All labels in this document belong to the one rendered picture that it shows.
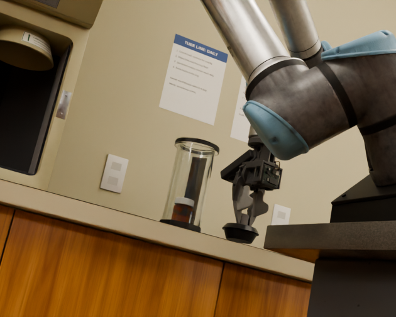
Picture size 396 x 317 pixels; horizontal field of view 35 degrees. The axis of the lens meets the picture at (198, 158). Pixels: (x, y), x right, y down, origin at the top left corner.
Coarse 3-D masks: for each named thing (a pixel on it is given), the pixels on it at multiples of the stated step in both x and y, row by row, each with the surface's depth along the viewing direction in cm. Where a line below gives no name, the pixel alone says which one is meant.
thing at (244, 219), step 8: (248, 216) 151; (232, 224) 148; (240, 224) 147; (224, 232) 150; (232, 232) 147; (240, 232) 146; (248, 232) 147; (256, 232) 148; (232, 240) 152; (240, 240) 149; (248, 240) 147
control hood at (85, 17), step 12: (24, 0) 148; (60, 0) 150; (72, 0) 150; (84, 0) 150; (96, 0) 151; (48, 12) 152; (60, 12) 151; (72, 12) 152; (84, 12) 152; (96, 12) 153; (84, 24) 154
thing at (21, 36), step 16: (0, 32) 152; (16, 32) 152; (32, 32) 154; (0, 48) 162; (16, 48) 165; (32, 48) 151; (48, 48) 157; (16, 64) 166; (32, 64) 166; (48, 64) 163
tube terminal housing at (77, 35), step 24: (0, 0) 148; (0, 24) 155; (24, 24) 152; (48, 24) 152; (72, 24) 155; (72, 48) 154; (72, 72) 153; (48, 144) 148; (0, 168) 142; (48, 168) 147
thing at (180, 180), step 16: (176, 144) 147; (192, 144) 144; (176, 160) 145; (192, 160) 143; (208, 160) 144; (176, 176) 143; (192, 176) 142; (208, 176) 144; (176, 192) 142; (192, 192) 141; (176, 208) 140; (192, 208) 141; (192, 224) 140
